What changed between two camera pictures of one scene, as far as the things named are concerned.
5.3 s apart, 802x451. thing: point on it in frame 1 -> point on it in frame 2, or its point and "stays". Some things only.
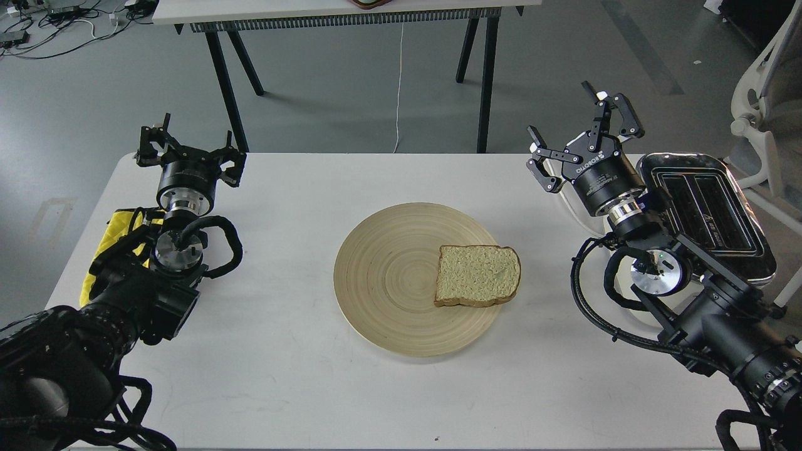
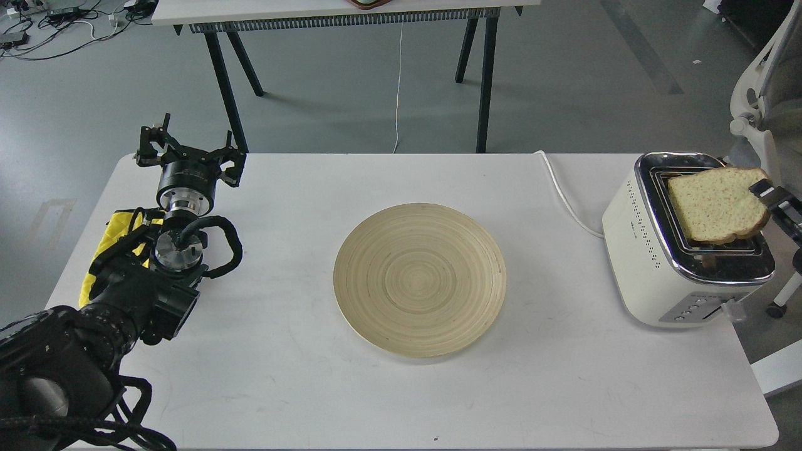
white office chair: [769, 93] stays
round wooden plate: [385, 279] stays
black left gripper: [188, 179] stays
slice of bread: [477, 275] -> [716, 205]
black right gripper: [604, 178] -> [787, 207]
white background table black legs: [219, 17] stays
